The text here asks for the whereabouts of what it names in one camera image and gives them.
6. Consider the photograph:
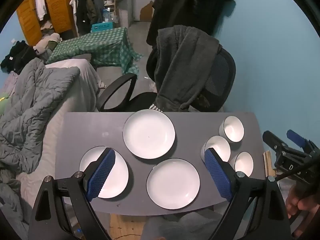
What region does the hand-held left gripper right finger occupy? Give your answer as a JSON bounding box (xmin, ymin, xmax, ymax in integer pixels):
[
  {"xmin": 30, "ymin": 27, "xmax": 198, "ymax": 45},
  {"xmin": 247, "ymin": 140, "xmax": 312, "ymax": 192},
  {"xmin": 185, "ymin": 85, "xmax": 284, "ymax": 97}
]
[{"xmin": 204, "ymin": 147, "xmax": 292, "ymax": 240}]

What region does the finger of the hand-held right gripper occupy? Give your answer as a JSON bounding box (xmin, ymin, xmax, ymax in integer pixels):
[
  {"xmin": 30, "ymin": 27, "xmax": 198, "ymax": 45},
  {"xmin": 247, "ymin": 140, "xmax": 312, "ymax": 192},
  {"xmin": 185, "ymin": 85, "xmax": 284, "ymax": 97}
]
[
  {"xmin": 262, "ymin": 131, "xmax": 289, "ymax": 153},
  {"xmin": 287, "ymin": 129, "xmax": 313, "ymax": 150}
]

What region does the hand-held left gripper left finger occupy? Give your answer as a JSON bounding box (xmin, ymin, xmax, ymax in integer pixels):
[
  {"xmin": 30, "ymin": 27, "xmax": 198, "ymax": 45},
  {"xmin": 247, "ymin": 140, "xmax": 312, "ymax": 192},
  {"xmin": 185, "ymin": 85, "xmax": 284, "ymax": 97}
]
[{"xmin": 27, "ymin": 147, "xmax": 117, "ymax": 240}]

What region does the white plate with black rim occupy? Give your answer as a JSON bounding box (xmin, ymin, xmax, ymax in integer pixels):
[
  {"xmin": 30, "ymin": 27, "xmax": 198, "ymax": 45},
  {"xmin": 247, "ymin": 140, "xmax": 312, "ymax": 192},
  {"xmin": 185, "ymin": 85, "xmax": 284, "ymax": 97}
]
[
  {"xmin": 146, "ymin": 158, "xmax": 201, "ymax": 210},
  {"xmin": 122, "ymin": 109, "xmax": 176, "ymax": 159},
  {"xmin": 79, "ymin": 146, "xmax": 129, "ymax": 199}
]

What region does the white ribbed bowl black rim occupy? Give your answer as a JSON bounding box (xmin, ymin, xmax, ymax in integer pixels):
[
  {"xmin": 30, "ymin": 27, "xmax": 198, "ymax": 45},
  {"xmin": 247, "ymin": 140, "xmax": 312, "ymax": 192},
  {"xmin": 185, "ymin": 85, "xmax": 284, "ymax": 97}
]
[
  {"xmin": 219, "ymin": 115, "xmax": 245, "ymax": 143},
  {"xmin": 229, "ymin": 151, "xmax": 254, "ymax": 177},
  {"xmin": 201, "ymin": 135, "xmax": 231, "ymax": 164}
]

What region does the person's right hand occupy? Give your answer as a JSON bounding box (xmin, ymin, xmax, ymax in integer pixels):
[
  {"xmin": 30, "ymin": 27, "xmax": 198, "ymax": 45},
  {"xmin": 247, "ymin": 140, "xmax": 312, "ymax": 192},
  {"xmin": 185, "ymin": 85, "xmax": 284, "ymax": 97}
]
[{"xmin": 286, "ymin": 186, "xmax": 313, "ymax": 218}]

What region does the wooden board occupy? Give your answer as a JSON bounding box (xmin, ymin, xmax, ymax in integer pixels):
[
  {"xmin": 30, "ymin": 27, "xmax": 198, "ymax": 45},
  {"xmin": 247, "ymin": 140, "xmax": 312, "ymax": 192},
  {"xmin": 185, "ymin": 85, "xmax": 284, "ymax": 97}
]
[{"xmin": 264, "ymin": 150, "xmax": 276, "ymax": 181}]

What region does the black mesh office chair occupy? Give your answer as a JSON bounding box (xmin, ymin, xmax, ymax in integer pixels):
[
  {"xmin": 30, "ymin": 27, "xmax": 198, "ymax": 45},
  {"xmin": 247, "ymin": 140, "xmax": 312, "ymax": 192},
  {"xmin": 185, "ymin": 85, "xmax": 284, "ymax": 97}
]
[{"xmin": 96, "ymin": 47, "xmax": 237, "ymax": 113}]

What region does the grey quilted duvet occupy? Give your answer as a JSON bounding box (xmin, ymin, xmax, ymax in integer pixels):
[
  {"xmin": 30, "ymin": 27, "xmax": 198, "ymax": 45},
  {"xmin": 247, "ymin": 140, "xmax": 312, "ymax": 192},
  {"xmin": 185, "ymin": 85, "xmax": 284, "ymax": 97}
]
[{"xmin": 0, "ymin": 57, "xmax": 81, "ymax": 180}]

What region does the grey fleece robe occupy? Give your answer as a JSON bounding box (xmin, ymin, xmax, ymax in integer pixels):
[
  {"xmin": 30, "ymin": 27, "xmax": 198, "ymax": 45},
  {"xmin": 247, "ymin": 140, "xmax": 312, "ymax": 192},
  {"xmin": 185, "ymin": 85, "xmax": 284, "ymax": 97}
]
[{"xmin": 146, "ymin": 25, "xmax": 223, "ymax": 113}]

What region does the green plush pillow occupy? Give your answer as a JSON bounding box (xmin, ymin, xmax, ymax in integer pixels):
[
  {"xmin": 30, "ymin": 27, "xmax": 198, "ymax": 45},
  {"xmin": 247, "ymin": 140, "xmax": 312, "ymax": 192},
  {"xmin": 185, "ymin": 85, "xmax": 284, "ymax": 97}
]
[{"xmin": 0, "ymin": 92, "xmax": 10, "ymax": 116}]

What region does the green checked tablecloth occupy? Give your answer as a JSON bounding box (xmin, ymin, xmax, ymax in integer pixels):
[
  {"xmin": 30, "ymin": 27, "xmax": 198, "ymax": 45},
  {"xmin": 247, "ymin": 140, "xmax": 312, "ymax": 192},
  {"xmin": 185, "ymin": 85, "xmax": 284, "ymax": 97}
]
[{"xmin": 45, "ymin": 27, "xmax": 144, "ymax": 75}]

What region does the beige clothes pile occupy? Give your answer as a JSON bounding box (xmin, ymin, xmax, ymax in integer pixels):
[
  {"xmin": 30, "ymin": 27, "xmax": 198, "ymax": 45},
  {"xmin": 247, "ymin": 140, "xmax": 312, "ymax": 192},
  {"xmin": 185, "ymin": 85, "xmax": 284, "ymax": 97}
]
[{"xmin": 33, "ymin": 32, "xmax": 62, "ymax": 55}]

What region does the pile of black clothes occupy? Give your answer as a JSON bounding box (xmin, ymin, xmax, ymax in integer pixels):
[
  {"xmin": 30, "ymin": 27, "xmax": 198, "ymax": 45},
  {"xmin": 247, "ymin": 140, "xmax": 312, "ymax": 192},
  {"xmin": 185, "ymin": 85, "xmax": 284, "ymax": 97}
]
[{"xmin": 0, "ymin": 41, "xmax": 38, "ymax": 74}]

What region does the blue plastic crate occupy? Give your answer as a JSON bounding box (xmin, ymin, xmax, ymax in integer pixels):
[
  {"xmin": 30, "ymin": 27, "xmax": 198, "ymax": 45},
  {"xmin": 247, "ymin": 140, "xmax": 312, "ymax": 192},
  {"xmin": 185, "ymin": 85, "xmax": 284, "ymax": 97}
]
[{"xmin": 91, "ymin": 22, "xmax": 115, "ymax": 33}]

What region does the clear plastic bottle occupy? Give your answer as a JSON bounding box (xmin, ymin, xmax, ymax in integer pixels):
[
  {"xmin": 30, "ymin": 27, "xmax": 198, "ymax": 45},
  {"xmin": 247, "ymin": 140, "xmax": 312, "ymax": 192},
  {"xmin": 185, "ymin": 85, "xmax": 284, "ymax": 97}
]
[{"xmin": 104, "ymin": 9, "xmax": 115, "ymax": 23}]

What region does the black hanging coat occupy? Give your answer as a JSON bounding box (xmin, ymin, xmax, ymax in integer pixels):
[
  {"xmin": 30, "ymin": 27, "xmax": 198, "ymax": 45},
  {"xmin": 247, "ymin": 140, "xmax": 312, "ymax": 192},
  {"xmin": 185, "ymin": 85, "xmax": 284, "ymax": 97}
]
[{"xmin": 146, "ymin": 0, "xmax": 234, "ymax": 46}]

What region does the brown cat-shaped sticker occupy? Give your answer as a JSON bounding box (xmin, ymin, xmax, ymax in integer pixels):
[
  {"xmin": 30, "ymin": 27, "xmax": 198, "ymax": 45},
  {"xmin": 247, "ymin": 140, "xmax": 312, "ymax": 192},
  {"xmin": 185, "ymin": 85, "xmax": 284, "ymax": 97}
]
[{"xmin": 140, "ymin": 1, "xmax": 154, "ymax": 22}]

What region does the wooden shelf rack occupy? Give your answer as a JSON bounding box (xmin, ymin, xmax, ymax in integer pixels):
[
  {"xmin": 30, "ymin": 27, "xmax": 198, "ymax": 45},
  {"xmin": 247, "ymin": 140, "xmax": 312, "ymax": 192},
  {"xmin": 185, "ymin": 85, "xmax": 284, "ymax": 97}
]
[{"xmin": 97, "ymin": 0, "xmax": 118, "ymax": 28}]

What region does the orange wooden wardrobe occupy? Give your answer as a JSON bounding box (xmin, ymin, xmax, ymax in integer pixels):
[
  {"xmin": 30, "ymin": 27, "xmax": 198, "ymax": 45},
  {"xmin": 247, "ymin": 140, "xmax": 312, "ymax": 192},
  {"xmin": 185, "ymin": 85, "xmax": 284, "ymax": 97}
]
[{"xmin": 16, "ymin": 0, "xmax": 76, "ymax": 47}]

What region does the white shirt in wardrobe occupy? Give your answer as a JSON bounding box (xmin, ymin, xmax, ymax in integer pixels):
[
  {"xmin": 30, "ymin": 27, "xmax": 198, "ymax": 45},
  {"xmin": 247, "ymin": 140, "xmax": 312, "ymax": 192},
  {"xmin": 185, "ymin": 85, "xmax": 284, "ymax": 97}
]
[{"xmin": 35, "ymin": 0, "xmax": 48, "ymax": 22}]

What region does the black cable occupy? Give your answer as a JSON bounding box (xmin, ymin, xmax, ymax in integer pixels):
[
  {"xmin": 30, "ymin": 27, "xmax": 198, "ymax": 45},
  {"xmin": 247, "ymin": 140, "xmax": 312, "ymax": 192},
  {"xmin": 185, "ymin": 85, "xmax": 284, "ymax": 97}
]
[{"xmin": 275, "ymin": 155, "xmax": 320, "ymax": 180}]

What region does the black jacket on rail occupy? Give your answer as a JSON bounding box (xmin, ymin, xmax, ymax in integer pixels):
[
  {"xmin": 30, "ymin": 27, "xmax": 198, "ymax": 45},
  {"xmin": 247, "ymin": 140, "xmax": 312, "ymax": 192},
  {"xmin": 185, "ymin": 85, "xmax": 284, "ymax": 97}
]
[{"xmin": 76, "ymin": 0, "xmax": 91, "ymax": 37}]

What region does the dark green jacket on rail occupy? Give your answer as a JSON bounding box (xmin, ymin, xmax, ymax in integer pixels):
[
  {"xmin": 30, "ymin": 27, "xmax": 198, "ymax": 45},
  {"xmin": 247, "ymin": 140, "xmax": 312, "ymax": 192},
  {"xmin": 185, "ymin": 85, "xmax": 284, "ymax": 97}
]
[{"xmin": 87, "ymin": 0, "xmax": 104, "ymax": 25}]

